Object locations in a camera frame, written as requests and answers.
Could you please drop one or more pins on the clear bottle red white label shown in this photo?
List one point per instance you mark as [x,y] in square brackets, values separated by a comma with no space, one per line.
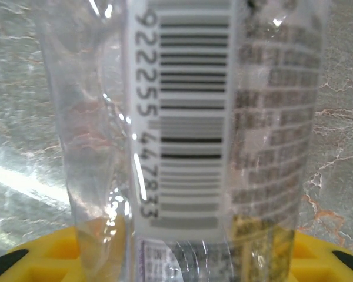
[194,117]

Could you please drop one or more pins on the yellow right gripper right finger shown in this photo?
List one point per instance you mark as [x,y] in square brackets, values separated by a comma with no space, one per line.
[317,264]

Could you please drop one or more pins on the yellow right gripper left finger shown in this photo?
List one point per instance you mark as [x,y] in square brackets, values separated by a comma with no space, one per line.
[47,264]

